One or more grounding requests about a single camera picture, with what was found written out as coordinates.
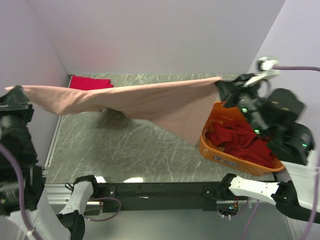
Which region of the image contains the black base beam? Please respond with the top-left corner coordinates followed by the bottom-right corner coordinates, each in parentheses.
top-left (91, 181), bottom-right (236, 211)

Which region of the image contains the dark red t shirt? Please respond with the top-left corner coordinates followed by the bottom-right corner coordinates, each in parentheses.
top-left (205, 120), bottom-right (275, 168)

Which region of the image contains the pink t shirt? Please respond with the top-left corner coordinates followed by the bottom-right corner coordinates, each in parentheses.
top-left (21, 77), bottom-right (221, 146)

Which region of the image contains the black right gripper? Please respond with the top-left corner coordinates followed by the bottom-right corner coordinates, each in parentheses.
top-left (214, 71), bottom-right (268, 136)

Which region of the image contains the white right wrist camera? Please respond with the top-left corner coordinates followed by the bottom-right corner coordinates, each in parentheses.
top-left (243, 56), bottom-right (280, 87)

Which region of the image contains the folded magenta t shirt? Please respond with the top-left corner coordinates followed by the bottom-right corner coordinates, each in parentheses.
top-left (69, 75), bottom-right (114, 91)

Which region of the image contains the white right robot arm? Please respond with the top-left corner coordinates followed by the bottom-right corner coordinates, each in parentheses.
top-left (215, 73), bottom-right (320, 224)

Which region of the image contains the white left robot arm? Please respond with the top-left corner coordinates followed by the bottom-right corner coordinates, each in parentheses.
top-left (0, 85), bottom-right (100, 240)

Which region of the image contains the orange plastic bin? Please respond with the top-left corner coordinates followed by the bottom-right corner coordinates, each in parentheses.
top-left (199, 101), bottom-right (285, 176)

